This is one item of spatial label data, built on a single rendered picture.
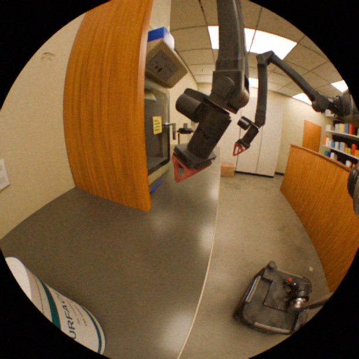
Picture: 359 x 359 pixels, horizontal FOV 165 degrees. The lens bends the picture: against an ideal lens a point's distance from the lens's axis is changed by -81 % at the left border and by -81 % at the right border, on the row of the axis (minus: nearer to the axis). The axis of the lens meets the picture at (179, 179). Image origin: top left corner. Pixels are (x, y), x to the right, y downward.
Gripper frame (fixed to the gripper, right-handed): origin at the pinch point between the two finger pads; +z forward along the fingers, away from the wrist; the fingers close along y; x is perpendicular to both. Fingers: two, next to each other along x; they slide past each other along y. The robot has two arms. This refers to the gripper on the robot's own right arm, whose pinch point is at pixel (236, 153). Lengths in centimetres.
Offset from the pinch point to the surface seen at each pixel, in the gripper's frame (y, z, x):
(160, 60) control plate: 45, -28, -34
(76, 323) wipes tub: 86, -5, 13
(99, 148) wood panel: 66, 3, -24
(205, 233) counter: 55, 3, 15
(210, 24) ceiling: -49, -118, -114
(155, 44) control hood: 51, -33, -31
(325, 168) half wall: -124, -52, 104
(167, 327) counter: 77, -1, 22
